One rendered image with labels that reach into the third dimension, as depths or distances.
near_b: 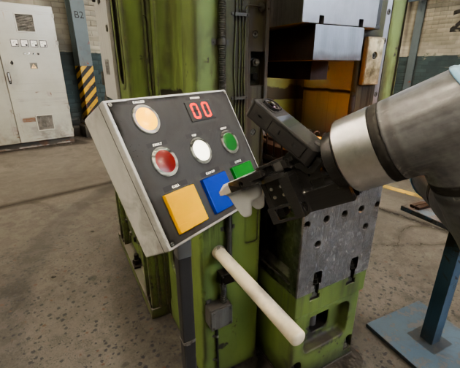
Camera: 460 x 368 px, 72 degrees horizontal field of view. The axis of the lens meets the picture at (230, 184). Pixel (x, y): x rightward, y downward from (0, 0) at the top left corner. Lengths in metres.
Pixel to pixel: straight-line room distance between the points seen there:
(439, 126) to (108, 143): 0.48
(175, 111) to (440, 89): 0.47
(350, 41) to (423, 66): 7.80
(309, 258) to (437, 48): 7.94
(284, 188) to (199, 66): 0.62
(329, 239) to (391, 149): 0.86
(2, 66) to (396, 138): 5.80
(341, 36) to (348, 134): 0.74
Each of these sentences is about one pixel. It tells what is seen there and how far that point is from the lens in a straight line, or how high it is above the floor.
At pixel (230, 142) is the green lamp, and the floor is 1.09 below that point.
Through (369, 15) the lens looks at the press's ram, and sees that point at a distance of 1.17.
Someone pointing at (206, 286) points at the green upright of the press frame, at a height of 0.49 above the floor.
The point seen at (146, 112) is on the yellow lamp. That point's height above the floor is 1.17.
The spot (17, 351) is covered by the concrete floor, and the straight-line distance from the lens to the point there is 1.95.
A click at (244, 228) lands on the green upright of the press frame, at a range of 1.19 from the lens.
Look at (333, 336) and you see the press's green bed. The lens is 1.58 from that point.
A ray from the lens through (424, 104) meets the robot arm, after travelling 0.34.
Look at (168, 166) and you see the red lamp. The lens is 0.59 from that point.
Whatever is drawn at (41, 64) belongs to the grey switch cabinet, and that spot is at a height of 1.27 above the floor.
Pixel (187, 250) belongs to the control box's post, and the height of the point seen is 0.82.
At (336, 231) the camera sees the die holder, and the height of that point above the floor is 0.70.
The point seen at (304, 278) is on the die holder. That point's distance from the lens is 1.19.
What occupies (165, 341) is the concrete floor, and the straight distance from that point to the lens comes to 1.74.
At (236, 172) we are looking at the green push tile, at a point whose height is 1.03.
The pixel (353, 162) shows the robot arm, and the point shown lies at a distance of 0.36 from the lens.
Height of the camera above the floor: 1.26
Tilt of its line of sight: 21 degrees down
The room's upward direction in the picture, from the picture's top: straight up
